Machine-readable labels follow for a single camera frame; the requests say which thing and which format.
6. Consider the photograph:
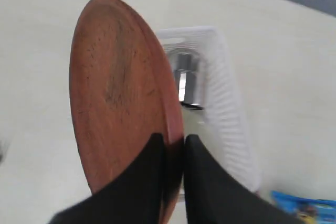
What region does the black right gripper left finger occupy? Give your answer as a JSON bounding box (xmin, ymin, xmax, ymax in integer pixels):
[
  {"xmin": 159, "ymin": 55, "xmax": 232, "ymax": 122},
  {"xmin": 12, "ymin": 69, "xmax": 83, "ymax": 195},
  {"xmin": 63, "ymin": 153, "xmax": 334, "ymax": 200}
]
[{"xmin": 50, "ymin": 133, "xmax": 165, "ymax": 223}]

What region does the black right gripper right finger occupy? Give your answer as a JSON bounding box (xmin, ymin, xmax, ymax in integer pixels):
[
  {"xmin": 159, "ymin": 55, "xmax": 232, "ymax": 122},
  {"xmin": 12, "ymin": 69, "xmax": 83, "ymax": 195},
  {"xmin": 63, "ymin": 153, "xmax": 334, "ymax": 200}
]
[{"xmin": 183, "ymin": 134, "xmax": 302, "ymax": 224}]

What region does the blue chips bag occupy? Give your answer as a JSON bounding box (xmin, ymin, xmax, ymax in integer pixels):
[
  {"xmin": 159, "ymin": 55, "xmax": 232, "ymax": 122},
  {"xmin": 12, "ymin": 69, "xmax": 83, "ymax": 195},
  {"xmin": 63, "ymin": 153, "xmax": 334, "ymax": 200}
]
[{"xmin": 271, "ymin": 191, "xmax": 335, "ymax": 223}]

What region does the brown wooden plate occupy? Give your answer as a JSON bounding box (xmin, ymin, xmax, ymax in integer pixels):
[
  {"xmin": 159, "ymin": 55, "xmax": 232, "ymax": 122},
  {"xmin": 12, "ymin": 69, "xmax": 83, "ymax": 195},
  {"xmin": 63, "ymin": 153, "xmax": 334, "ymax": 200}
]
[{"xmin": 69, "ymin": 0, "xmax": 184, "ymax": 223}]

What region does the white perforated plastic basket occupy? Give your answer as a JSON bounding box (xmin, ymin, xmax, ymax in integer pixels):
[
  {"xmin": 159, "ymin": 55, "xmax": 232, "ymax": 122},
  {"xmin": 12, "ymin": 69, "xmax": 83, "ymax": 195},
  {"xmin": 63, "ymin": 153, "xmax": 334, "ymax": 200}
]
[{"xmin": 156, "ymin": 26, "xmax": 261, "ymax": 193}]

